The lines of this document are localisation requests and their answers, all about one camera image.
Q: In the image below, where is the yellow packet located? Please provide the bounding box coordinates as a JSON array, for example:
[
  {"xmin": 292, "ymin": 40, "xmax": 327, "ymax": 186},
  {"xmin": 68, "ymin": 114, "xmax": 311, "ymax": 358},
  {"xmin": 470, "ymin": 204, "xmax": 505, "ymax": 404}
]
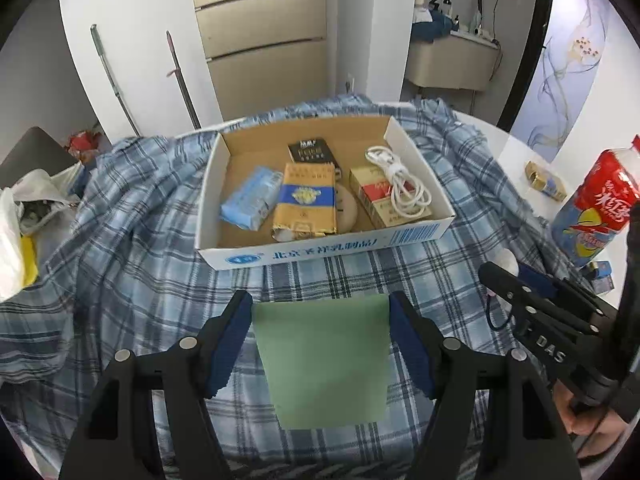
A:
[{"xmin": 20, "ymin": 235, "xmax": 40, "ymax": 286}]

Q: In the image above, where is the beige vanity counter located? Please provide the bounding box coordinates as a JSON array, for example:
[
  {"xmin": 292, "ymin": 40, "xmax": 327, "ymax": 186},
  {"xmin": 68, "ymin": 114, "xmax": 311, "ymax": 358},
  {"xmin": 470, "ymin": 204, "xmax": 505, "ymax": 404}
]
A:
[{"xmin": 405, "ymin": 30, "xmax": 501, "ymax": 93}]

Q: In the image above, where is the beige drawer cabinet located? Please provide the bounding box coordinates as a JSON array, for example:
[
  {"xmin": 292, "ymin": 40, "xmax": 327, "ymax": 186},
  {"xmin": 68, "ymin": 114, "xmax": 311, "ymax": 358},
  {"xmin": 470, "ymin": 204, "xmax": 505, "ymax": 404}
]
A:
[{"xmin": 187, "ymin": 0, "xmax": 333, "ymax": 123}]

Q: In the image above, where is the blue plaid shirt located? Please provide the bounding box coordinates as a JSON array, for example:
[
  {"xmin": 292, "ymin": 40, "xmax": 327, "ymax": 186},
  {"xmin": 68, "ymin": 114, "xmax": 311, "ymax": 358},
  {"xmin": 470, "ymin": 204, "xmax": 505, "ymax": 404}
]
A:
[{"xmin": 0, "ymin": 92, "xmax": 591, "ymax": 480}]

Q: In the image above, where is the dark blue cloth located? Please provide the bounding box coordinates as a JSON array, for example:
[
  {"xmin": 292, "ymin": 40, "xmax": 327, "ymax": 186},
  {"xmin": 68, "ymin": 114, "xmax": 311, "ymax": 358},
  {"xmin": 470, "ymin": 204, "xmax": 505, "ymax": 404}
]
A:
[{"xmin": 411, "ymin": 10, "xmax": 458, "ymax": 43}]

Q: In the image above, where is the white plastic bag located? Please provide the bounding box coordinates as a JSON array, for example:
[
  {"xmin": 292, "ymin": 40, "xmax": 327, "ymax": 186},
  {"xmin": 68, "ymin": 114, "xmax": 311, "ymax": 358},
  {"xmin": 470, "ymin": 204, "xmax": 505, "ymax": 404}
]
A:
[{"xmin": 0, "ymin": 169, "xmax": 76, "ymax": 301}]

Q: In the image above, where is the green cloth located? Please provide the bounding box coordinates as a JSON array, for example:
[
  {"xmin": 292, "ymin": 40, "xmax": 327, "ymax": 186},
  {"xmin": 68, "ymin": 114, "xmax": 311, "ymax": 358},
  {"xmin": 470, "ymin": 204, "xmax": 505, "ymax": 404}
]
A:
[{"xmin": 250, "ymin": 294, "xmax": 392, "ymax": 431}]

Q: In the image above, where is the dark metal pole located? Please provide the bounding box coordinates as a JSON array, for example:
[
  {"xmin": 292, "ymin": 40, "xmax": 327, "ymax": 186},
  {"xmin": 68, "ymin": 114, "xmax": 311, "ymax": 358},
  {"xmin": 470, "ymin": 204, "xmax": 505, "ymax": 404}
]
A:
[{"xmin": 165, "ymin": 30, "xmax": 202, "ymax": 130}]

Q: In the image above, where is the person's right hand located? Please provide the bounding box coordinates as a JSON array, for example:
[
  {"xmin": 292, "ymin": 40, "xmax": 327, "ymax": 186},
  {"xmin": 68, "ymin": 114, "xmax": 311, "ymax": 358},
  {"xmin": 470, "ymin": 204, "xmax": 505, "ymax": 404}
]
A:
[{"xmin": 557, "ymin": 385, "xmax": 636, "ymax": 458}]

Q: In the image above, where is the light blue tissue pack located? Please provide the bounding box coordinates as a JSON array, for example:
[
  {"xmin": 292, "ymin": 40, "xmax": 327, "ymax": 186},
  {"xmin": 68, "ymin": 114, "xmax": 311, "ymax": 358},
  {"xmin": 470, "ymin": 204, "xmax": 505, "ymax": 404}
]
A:
[{"xmin": 220, "ymin": 166, "xmax": 283, "ymax": 231}]

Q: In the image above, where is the red bag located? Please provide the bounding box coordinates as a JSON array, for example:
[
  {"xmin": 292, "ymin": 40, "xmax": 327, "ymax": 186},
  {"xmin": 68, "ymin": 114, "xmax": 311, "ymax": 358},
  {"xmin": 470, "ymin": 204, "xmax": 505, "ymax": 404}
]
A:
[{"xmin": 67, "ymin": 130, "xmax": 108, "ymax": 161}]

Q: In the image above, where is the red cigarette pack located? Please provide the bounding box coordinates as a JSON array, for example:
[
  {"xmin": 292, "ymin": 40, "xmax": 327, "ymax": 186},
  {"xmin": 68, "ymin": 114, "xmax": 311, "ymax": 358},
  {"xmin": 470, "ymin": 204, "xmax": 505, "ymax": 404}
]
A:
[{"xmin": 348, "ymin": 165, "xmax": 435, "ymax": 231}]

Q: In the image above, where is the gold and blue cigarette pack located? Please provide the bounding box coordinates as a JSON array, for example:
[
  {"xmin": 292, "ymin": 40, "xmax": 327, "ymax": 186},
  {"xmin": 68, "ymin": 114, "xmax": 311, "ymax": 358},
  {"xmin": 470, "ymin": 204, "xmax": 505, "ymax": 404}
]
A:
[{"xmin": 270, "ymin": 161, "xmax": 338, "ymax": 241}]

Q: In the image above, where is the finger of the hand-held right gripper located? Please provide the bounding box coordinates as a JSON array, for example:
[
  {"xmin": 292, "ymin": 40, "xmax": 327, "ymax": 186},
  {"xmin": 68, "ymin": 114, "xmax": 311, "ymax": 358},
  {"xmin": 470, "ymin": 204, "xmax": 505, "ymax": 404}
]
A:
[
  {"xmin": 516, "ymin": 264, "xmax": 618, "ymax": 318},
  {"xmin": 478, "ymin": 261, "xmax": 538, "ymax": 313}
]

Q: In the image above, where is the red and blue drink bottle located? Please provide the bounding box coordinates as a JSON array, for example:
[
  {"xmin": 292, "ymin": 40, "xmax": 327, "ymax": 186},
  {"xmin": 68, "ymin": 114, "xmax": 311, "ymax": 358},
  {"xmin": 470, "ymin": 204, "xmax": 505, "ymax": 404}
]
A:
[{"xmin": 550, "ymin": 134, "xmax": 640, "ymax": 268}]

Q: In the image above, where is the white charging cable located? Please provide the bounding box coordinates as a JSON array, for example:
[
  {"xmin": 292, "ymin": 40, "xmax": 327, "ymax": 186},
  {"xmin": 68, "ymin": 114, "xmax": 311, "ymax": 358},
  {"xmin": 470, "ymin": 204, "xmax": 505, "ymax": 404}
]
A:
[{"xmin": 365, "ymin": 145, "xmax": 433, "ymax": 218}]

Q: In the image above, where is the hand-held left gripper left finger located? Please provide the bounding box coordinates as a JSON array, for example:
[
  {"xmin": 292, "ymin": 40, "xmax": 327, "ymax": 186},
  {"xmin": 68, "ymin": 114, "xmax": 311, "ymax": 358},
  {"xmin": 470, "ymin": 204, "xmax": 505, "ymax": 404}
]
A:
[{"xmin": 59, "ymin": 290, "xmax": 255, "ymax": 480}]

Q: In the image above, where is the white cardboard box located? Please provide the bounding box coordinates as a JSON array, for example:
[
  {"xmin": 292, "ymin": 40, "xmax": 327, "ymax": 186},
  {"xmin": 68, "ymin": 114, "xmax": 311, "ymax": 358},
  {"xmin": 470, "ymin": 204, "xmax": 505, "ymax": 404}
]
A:
[{"xmin": 194, "ymin": 115, "xmax": 456, "ymax": 271}]

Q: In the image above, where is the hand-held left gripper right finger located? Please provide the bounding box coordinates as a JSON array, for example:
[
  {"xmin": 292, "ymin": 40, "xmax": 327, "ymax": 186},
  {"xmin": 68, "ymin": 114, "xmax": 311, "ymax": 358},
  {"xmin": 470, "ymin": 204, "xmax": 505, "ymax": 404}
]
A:
[{"xmin": 387, "ymin": 290, "xmax": 583, "ymax": 480}]

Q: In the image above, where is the printed wall panel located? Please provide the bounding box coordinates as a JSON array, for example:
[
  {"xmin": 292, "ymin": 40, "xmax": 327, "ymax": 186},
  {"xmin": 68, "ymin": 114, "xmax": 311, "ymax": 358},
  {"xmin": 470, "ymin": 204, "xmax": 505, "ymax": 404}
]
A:
[{"xmin": 510, "ymin": 0, "xmax": 616, "ymax": 161}]

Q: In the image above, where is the grey mop handle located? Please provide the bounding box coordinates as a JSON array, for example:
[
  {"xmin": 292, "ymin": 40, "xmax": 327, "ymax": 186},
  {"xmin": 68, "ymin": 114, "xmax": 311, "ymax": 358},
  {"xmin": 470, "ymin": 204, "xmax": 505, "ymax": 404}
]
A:
[{"xmin": 90, "ymin": 24, "xmax": 141, "ymax": 137}]

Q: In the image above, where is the gold foil pack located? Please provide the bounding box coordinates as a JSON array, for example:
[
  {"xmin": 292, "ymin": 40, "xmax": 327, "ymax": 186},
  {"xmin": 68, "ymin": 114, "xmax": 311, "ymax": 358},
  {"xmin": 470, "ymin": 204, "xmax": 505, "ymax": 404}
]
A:
[{"xmin": 524, "ymin": 160, "xmax": 568, "ymax": 202}]

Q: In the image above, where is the small blue box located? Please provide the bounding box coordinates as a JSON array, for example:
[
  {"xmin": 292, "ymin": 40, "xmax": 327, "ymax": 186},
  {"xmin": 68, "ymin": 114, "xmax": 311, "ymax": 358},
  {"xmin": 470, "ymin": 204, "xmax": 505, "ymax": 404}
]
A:
[{"xmin": 582, "ymin": 260, "xmax": 616, "ymax": 293}]

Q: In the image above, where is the beige round disc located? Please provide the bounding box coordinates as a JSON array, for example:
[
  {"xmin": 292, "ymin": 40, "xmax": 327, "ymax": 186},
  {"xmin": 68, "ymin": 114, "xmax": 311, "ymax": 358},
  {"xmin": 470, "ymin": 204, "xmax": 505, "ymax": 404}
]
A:
[{"xmin": 334, "ymin": 182, "xmax": 360, "ymax": 233}]

